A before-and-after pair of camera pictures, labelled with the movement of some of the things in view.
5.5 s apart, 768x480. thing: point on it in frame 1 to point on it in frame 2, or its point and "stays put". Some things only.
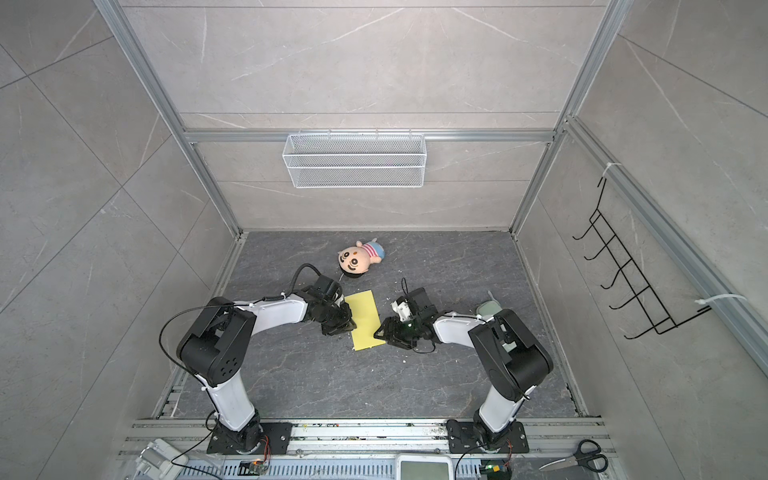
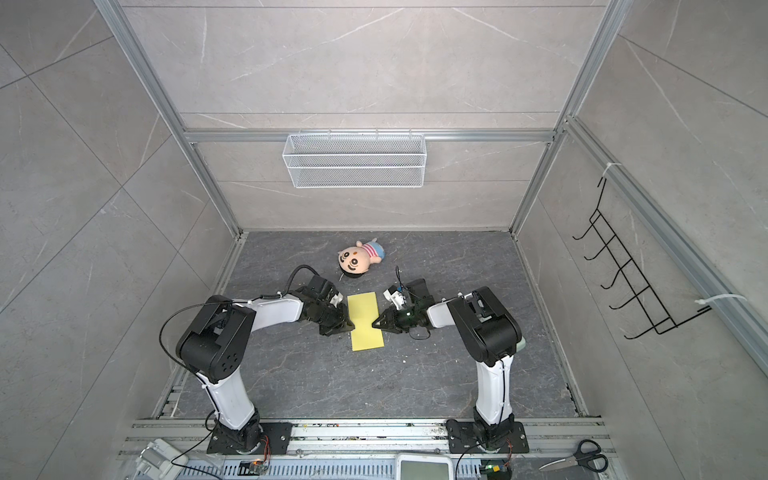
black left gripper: [346, 325] stays put
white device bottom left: [159, 461] stays put
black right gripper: [393, 332] to [391, 319]
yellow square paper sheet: [366, 318] stays put
